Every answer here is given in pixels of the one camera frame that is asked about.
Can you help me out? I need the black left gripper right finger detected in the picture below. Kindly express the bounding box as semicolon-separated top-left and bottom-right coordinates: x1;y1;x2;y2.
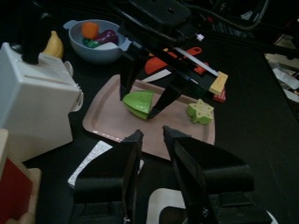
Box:
161;125;272;224

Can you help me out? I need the pink plastic tray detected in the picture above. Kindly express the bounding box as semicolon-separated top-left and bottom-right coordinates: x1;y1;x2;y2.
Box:
81;73;216;162

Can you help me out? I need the green toy vegetable piece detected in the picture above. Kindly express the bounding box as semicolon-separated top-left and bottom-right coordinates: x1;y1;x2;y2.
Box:
81;37;101;49

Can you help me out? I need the yellow wooden toy block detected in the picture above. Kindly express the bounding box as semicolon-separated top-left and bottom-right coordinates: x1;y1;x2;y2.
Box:
208;71;229;96

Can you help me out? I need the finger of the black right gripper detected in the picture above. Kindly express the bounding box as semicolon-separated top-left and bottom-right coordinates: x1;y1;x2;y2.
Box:
145;78;184;121
117;52;137;102

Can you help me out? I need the green starfruit piece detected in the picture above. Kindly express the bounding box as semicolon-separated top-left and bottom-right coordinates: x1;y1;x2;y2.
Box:
121;89;156;121
184;98;216;126

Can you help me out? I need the white toy knife block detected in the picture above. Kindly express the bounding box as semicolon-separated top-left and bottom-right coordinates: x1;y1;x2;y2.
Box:
0;42;84;162

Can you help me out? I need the orange toy carrot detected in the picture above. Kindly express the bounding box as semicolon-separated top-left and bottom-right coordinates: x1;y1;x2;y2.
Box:
80;21;100;40

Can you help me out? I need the red wooden toy box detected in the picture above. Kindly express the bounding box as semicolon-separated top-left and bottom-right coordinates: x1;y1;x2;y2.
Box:
0;128;42;224

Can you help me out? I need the yellow toy banana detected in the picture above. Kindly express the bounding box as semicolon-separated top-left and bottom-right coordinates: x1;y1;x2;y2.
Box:
41;30;65;60

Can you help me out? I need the white toy knife blade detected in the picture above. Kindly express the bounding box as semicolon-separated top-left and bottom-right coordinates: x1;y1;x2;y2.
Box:
140;68;173;83

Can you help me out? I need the black toy knife handle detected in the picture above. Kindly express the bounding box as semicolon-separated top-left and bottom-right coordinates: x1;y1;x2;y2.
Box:
19;10;52;66

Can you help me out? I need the orange toy knife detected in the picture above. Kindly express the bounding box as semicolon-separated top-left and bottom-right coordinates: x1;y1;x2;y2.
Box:
144;45;209;75

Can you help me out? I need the black cable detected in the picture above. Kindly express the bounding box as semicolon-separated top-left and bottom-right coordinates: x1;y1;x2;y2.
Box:
185;0;270;32

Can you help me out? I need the green starfruit bottom piece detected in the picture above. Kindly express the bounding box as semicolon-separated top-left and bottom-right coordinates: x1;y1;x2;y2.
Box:
121;89;156;121

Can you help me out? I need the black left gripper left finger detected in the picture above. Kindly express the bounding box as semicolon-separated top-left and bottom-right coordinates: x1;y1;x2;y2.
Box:
70;129;145;224

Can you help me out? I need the green starfruit top piece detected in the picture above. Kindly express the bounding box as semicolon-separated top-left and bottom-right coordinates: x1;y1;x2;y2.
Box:
184;98;216;126

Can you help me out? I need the purple toy eggplant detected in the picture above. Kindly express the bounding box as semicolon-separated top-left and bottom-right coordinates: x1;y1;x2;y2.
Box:
92;29;118;45

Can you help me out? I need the white toy food piece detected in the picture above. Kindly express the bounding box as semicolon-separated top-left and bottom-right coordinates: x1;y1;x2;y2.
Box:
92;41;120;52

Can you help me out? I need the red toy food piece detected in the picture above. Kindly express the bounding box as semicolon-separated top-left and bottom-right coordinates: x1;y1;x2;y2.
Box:
210;88;228;103

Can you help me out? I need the light blue bowl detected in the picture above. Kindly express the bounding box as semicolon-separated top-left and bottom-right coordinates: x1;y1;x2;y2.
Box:
61;18;132;66

